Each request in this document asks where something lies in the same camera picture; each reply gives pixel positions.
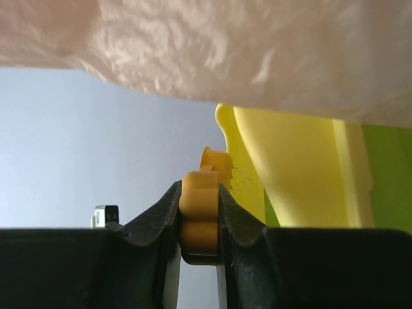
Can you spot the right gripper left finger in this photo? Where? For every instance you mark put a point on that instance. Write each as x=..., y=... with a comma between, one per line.
x=136, y=265

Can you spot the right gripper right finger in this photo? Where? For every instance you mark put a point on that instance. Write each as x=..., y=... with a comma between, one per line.
x=269, y=267

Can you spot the orange litter scoop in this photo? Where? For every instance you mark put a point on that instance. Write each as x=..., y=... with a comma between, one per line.
x=199, y=207

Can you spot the yellow green litter box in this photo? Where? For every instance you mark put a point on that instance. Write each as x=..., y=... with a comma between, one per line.
x=301, y=171

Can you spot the bin with pink bag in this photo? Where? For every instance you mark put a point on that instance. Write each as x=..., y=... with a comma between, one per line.
x=339, y=59

